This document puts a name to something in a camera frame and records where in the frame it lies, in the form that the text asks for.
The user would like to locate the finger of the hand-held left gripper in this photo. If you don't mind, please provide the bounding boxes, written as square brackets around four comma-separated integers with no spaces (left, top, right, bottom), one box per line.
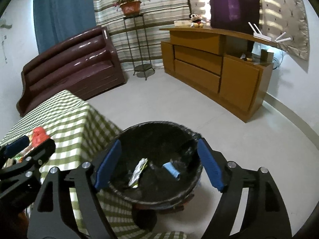
[0,136,30,165]
[15,139,56,170]

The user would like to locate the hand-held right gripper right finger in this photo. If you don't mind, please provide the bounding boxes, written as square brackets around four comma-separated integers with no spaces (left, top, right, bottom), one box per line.
[197,137,292,239]

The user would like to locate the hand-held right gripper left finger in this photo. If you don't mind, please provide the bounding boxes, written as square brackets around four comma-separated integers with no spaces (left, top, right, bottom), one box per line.
[27,139,122,239]

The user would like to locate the yellow snack wrapper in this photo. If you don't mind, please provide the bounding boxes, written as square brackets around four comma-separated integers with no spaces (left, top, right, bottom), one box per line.
[15,147,35,164]

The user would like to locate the orange plastic bag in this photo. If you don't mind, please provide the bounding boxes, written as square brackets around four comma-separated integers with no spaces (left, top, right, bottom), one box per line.
[30,127,51,148]

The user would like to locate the silver snack wrapper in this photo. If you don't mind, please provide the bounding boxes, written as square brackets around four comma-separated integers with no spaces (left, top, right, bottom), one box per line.
[128,158,149,188]

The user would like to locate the blue tube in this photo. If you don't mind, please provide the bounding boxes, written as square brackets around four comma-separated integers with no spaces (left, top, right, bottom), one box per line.
[162,162,181,181]

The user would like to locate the green checkered tablecloth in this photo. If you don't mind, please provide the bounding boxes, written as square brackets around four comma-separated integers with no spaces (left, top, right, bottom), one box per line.
[0,90,190,239]

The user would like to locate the maroon leather sofa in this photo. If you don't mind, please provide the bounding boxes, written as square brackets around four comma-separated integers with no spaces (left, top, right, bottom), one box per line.
[16,26,126,117]

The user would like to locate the wooden cabinet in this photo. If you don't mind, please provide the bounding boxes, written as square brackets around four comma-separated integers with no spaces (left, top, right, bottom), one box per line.
[159,26,278,123]

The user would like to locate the small brown box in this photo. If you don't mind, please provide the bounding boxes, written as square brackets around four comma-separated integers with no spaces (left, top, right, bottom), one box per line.
[261,49,274,61]

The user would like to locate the black metal plant stand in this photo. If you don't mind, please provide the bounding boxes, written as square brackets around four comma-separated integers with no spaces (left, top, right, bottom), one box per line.
[123,14,155,81]

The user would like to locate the white router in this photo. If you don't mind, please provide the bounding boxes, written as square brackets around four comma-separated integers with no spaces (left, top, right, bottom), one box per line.
[248,22,292,43]

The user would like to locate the blue curtain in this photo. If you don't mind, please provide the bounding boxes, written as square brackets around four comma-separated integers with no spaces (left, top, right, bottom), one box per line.
[33,0,97,54]

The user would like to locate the mouse plush toy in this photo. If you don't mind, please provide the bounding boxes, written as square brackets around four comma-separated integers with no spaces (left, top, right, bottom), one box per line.
[190,14,205,28]

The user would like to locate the terracotta flower pot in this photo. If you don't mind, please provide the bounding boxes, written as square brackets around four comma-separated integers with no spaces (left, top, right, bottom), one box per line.
[120,1,142,15]

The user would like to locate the purple curtain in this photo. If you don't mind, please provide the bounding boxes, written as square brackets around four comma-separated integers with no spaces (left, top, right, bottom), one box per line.
[207,0,262,34]

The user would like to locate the striped green curtain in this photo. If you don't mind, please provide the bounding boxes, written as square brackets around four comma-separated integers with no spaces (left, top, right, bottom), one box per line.
[90,0,191,71]

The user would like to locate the beige patterned curtain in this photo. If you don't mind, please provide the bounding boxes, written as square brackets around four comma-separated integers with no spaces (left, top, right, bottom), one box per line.
[186,0,311,74]

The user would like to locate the thin cables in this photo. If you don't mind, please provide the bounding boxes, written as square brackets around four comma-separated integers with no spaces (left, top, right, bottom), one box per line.
[272,51,285,71]

